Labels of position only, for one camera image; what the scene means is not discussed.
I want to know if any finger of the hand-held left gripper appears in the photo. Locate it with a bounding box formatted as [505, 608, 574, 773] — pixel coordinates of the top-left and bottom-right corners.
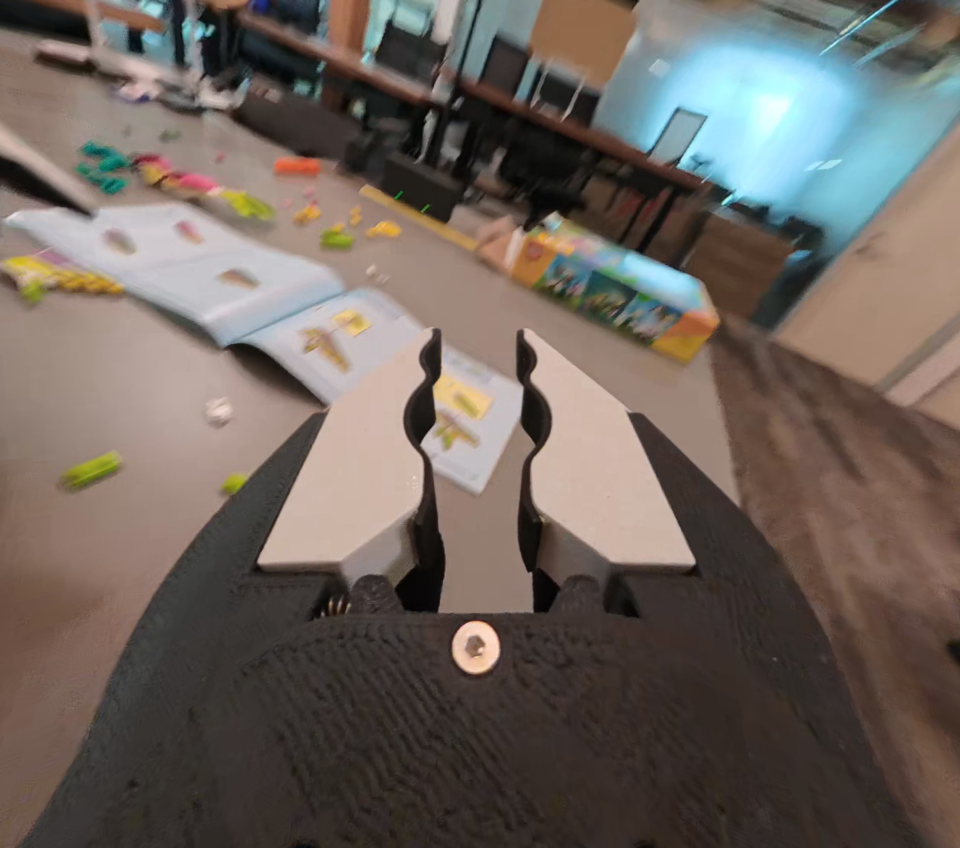
[0, 121, 100, 218]

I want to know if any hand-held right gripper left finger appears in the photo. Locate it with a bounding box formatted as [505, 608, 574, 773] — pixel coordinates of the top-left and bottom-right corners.
[257, 327, 447, 613]

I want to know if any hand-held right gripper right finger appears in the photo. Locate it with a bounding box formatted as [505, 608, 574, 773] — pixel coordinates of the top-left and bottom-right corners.
[516, 328, 697, 615]

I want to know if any pile of teal lego pieces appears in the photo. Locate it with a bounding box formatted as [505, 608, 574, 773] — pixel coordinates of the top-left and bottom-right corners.
[75, 141, 133, 196]

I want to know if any striped lego wing assembly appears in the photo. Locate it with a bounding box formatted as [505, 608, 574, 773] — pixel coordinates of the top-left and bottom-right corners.
[0, 254, 125, 304]

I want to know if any pile of pink lego pieces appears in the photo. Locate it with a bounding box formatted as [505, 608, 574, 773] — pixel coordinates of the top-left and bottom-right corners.
[135, 152, 223, 197]

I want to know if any colourful lego box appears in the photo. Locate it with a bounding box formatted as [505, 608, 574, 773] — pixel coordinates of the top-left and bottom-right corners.
[476, 212, 721, 365]

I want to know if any light blue instruction booklet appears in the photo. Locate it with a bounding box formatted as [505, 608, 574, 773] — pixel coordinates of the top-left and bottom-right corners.
[3, 202, 526, 497]

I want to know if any wooden cabinet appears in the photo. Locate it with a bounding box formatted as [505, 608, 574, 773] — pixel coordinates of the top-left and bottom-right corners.
[684, 209, 797, 322]

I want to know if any yellow tape strip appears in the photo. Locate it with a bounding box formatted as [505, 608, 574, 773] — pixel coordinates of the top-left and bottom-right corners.
[359, 184, 481, 251]

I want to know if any black box with green light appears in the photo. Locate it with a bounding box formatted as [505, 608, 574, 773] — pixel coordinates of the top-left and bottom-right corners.
[381, 154, 467, 224]

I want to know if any white framed board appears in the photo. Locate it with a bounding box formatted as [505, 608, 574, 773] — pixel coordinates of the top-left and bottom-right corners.
[648, 107, 708, 167]

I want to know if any long wooden table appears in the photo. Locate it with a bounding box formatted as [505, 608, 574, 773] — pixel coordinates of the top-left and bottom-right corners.
[238, 10, 714, 193]

